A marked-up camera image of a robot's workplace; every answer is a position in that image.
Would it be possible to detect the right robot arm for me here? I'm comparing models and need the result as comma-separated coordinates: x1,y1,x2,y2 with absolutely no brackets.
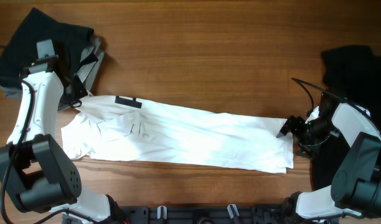
263,93,381,223

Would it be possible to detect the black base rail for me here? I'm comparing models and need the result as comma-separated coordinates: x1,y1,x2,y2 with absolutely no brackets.
102,204,303,224

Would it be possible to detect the black folded shirt on stack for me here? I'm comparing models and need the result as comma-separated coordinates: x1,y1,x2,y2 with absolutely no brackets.
0,8,94,98

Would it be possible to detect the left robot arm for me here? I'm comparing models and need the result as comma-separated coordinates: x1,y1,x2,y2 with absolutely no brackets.
0,39,124,223

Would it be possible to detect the black unfolded garment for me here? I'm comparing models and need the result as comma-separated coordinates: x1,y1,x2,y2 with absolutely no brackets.
312,45,381,190

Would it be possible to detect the white t-shirt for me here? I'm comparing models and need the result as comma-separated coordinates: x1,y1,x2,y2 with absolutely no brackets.
62,95,294,173

